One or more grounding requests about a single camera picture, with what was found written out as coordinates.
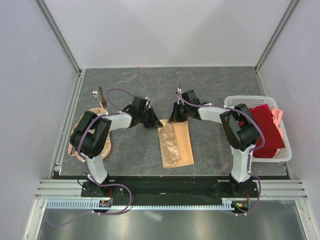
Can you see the metal spoon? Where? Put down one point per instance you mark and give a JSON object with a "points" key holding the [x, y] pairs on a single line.
{"points": [[96, 95]]}

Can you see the aluminium frame post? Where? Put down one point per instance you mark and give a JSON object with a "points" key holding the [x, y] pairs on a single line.
{"points": [[276, 33], [58, 34]]}

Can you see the grey slotted cable duct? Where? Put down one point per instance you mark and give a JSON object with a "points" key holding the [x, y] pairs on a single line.
{"points": [[99, 205]]}

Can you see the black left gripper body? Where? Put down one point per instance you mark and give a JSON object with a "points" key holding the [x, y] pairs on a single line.
{"points": [[141, 115]]}

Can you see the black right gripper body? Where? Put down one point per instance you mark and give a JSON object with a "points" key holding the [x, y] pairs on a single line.
{"points": [[183, 112]]}

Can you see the peach cloth napkin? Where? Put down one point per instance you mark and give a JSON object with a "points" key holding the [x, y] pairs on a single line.
{"points": [[175, 144]]}

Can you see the pink cloth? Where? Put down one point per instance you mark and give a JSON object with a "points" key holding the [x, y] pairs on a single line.
{"points": [[277, 115]]}

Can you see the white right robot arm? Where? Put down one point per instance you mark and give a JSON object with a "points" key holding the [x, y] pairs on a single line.
{"points": [[240, 128]]}

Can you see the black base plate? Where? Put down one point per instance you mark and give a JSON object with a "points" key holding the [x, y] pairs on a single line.
{"points": [[168, 190]]}

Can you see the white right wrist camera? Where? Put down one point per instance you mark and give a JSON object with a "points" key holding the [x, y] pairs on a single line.
{"points": [[178, 93]]}

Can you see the red cloth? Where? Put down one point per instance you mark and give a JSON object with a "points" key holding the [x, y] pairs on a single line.
{"points": [[273, 141]]}

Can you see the right aluminium frame post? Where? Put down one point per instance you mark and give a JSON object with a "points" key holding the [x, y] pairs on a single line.
{"points": [[276, 33]]}

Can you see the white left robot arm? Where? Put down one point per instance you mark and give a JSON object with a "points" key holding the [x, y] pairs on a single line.
{"points": [[96, 171]]}

